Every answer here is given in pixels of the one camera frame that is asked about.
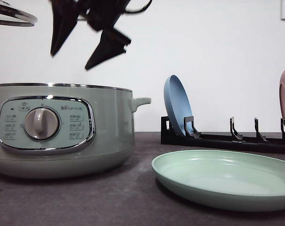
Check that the blue plate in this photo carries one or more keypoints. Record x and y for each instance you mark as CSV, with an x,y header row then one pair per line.
x,y
176,102

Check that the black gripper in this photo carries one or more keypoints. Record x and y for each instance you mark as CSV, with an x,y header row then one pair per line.
x,y
101,15

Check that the black plate rack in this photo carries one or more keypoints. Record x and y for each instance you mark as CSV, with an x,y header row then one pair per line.
x,y
258,143

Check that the green electric steamer pot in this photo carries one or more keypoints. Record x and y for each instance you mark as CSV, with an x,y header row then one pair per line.
x,y
60,130

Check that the glass steamer lid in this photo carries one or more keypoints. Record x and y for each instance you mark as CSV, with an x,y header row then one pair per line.
x,y
11,16

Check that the green plate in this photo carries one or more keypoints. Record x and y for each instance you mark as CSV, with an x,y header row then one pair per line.
x,y
229,179

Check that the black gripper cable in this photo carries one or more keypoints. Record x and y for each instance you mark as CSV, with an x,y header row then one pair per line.
x,y
140,10

